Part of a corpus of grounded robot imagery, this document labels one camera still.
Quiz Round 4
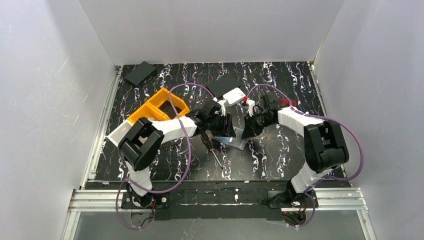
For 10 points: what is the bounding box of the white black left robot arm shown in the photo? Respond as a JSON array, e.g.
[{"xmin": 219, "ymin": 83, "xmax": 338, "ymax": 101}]
[{"xmin": 117, "ymin": 100, "xmax": 236, "ymax": 197}]

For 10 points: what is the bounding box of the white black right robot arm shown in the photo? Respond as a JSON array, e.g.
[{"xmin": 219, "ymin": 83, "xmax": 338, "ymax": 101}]
[{"xmin": 241, "ymin": 93, "xmax": 349, "ymax": 197}]

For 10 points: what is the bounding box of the red leather card holder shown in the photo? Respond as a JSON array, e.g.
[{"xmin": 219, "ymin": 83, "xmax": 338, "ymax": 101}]
[{"xmin": 280, "ymin": 99, "xmax": 297, "ymax": 107}]

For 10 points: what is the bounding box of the black card in bin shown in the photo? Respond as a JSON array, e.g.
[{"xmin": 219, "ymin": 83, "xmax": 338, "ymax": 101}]
[{"xmin": 159, "ymin": 101, "xmax": 177, "ymax": 119}]

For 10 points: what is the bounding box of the yellow black screwdriver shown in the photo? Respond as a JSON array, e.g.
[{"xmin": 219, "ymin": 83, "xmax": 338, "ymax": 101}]
[{"xmin": 200, "ymin": 132, "xmax": 223, "ymax": 169}]

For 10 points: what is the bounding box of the white rectangular box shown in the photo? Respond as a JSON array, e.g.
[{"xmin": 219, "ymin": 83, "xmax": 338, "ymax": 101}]
[{"xmin": 222, "ymin": 87, "xmax": 246, "ymax": 107}]

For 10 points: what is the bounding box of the black flat box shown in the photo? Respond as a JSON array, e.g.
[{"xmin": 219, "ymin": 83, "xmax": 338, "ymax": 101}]
[{"xmin": 206, "ymin": 73, "xmax": 241, "ymax": 99}]

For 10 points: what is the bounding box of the black screwdriver bit strip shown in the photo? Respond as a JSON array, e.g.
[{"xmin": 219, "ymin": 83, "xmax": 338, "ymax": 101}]
[{"xmin": 161, "ymin": 141, "xmax": 179, "ymax": 150}]

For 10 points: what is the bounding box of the yellow plastic bin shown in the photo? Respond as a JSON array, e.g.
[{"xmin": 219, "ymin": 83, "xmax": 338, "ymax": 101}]
[{"xmin": 127, "ymin": 88, "xmax": 190, "ymax": 124}]

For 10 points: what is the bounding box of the black flat pad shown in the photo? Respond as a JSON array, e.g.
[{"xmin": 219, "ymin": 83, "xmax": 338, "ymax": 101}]
[{"xmin": 123, "ymin": 61, "xmax": 157, "ymax": 87}]

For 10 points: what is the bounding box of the white plastic bin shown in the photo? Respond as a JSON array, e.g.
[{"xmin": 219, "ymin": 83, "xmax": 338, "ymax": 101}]
[{"xmin": 107, "ymin": 119, "xmax": 134, "ymax": 147}]

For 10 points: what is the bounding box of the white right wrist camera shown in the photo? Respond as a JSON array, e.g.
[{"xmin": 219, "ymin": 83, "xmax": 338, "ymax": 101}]
[{"xmin": 241, "ymin": 96, "xmax": 256, "ymax": 117}]

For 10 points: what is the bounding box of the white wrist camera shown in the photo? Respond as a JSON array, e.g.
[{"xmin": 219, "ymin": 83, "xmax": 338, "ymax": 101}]
[
  {"xmin": 213, "ymin": 97, "xmax": 228, "ymax": 116},
  {"xmin": 241, "ymin": 96, "xmax": 256, "ymax": 117}
]

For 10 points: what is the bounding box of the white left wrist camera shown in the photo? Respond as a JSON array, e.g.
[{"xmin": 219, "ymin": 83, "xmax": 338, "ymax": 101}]
[{"xmin": 213, "ymin": 97, "xmax": 228, "ymax": 116}]

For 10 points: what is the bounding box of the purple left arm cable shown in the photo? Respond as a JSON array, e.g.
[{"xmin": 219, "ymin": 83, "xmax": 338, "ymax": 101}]
[{"xmin": 115, "ymin": 83, "xmax": 216, "ymax": 231}]

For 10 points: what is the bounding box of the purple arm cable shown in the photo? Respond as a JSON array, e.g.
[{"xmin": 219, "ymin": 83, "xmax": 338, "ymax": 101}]
[
  {"xmin": 245, "ymin": 84, "xmax": 365, "ymax": 228},
  {"xmin": 115, "ymin": 83, "xmax": 216, "ymax": 231}
]

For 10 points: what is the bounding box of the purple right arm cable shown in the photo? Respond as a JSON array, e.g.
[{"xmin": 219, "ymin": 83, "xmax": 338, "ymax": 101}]
[{"xmin": 245, "ymin": 84, "xmax": 365, "ymax": 228}]

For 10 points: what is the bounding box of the aluminium left side rail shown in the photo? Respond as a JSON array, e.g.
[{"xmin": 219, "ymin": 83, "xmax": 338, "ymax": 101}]
[{"xmin": 79, "ymin": 65, "xmax": 123, "ymax": 190}]

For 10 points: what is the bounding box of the aluminium rail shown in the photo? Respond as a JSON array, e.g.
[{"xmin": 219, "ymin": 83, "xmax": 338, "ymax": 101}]
[
  {"xmin": 79, "ymin": 65, "xmax": 123, "ymax": 190},
  {"xmin": 68, "ymin": 188, "xmax": 368, "ymax": 212}
]

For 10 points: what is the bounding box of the aluminium front rail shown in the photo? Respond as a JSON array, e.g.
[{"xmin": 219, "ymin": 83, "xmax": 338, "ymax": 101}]
[{"xmin": 68, "ymin": 188, "xmax": 368, "ymax": 212}]

